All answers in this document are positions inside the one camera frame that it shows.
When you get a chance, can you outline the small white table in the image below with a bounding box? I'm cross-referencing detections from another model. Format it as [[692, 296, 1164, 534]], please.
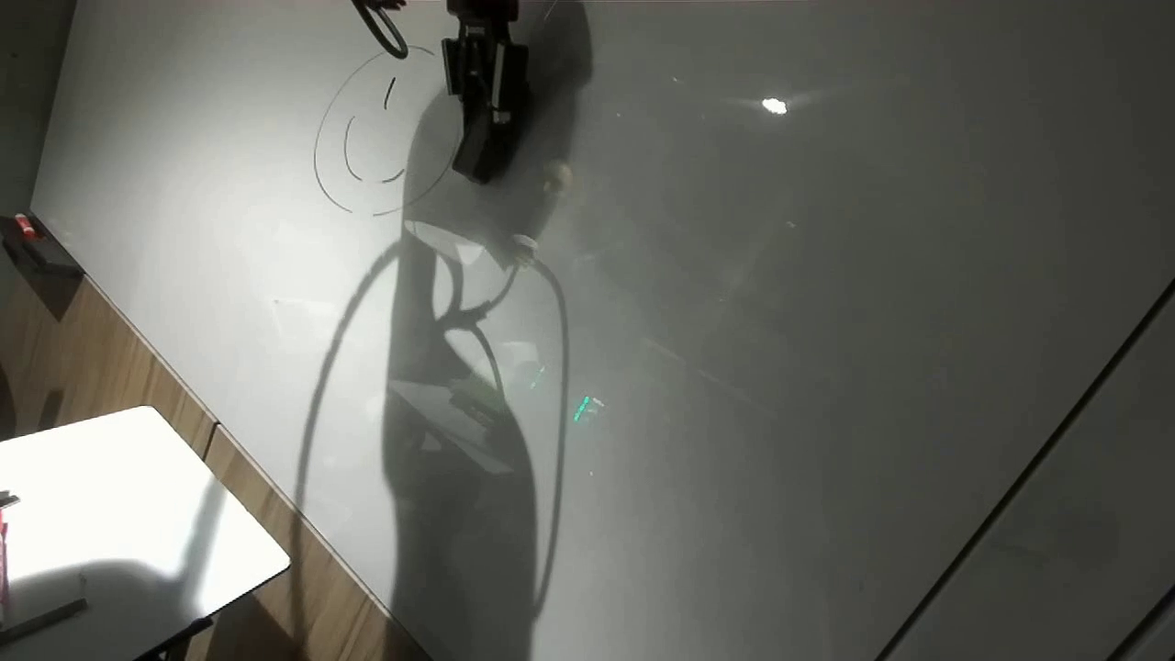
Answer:
[[0, 400, 297, 661]]

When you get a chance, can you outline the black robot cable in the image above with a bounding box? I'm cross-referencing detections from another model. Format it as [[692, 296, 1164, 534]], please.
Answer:
[[348, 0, 416, 63]]

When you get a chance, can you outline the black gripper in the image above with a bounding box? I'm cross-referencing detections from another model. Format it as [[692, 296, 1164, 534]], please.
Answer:
[[442, 0, 534, 130]]

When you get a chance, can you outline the large white board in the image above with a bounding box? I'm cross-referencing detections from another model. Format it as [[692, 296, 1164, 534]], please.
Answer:
[[24, 0, 1175, 661]]

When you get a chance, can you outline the black whiteboard duster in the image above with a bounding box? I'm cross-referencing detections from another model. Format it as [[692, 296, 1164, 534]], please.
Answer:
[[448, 102, 525, 188]]

